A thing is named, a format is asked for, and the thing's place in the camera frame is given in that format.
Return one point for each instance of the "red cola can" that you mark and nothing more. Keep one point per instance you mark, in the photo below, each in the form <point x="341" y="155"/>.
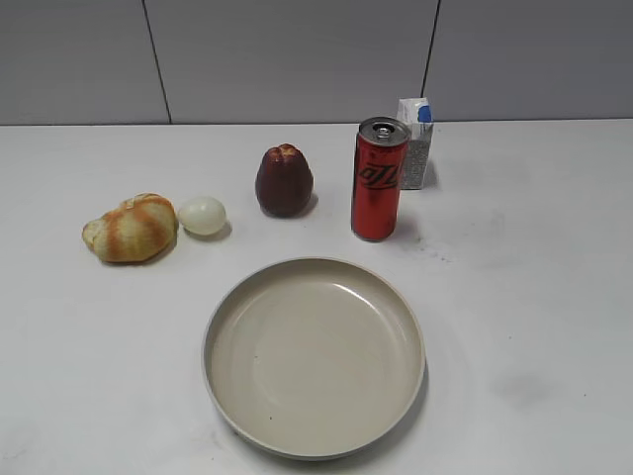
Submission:
<point x="380" y="152"/>

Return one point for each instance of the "beige round plate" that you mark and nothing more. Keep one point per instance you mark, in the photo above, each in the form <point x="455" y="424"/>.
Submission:
<point x="313" y="358"/>

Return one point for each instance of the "dark red wax apple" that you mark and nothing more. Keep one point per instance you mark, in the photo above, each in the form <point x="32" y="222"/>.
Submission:
<point x="284" y="182"/>

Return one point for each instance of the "white peeled egg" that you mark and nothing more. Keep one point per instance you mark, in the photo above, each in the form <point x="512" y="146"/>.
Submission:
<point x="203" y="215"/>

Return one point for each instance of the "white blue milk carton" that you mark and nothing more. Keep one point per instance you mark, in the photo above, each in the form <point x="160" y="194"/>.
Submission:
<point x="415" y="113"/>

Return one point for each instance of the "striped bread roll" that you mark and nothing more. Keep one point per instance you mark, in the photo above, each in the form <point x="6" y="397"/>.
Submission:
<point x="137" y="230"/>

